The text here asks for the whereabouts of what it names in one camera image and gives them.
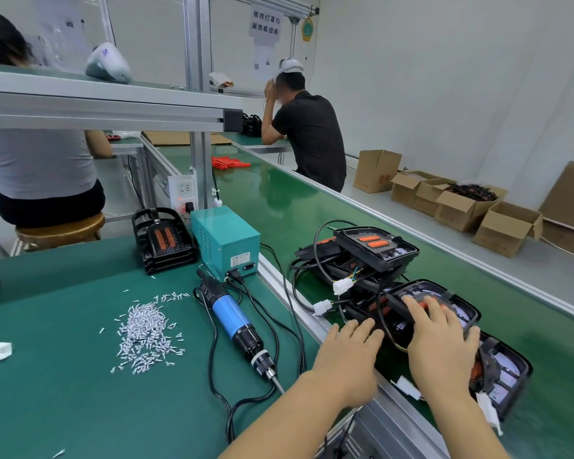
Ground person's left hand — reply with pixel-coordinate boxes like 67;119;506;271
311;318;386;410

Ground person's right hand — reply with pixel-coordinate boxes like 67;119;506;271
402;295;482;403

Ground black lamp housing clear lens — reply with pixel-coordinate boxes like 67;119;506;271
377;279;482;354

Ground person's left forearm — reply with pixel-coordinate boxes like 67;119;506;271
219;370;364;459

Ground person's right forearm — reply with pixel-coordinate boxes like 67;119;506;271
423;389;511;459

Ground black lamp housing white inserts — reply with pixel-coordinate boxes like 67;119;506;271
468;331;534;422

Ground black lamp housing orange lenses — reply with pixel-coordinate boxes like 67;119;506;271
332;226;421;274

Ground blue electric screwdriver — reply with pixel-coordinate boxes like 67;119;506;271
195;269;286;395

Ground open empty cardboard box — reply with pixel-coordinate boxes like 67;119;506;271
390;170;456;217

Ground green conveyor belt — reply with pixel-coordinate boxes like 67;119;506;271
158;133;574;459

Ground teal power supply box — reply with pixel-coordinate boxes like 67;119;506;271
190;205;262;283

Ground small closed cardboard box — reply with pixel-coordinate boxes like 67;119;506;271
352;149;403;194

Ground large flat cardboard box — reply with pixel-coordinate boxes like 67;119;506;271
538;160;574;262

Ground pile of silver screws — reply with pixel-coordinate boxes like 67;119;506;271
99;291;192;376

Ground stack of black lamp housings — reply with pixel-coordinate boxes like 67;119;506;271
131;207;198;276

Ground orange plastic parts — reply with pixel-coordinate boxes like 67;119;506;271
211;156;252;171

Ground white power strip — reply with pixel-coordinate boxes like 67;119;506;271
168;174;200;215

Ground pile of black parts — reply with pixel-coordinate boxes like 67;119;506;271
241;113;264;138

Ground flat cardboard sheet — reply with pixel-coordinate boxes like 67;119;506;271
143;131;233;147

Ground white cap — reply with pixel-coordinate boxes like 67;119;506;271
273;58;305;82

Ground wooden stool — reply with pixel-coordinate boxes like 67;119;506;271
13;212;107;255

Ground white paper sign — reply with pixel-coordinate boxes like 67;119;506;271
248;4;285;44

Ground white handheld scanner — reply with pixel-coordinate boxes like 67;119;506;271
85;42;134;84

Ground black lamp housing with cable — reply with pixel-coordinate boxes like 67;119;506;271
293;235;347;264

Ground cardboard box with black cables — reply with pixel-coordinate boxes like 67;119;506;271
433;183;509;234

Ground black screwdriver cable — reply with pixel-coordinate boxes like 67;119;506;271
192;270;308;445

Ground aluminium frame shelf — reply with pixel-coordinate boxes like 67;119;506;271
0;0;321;225

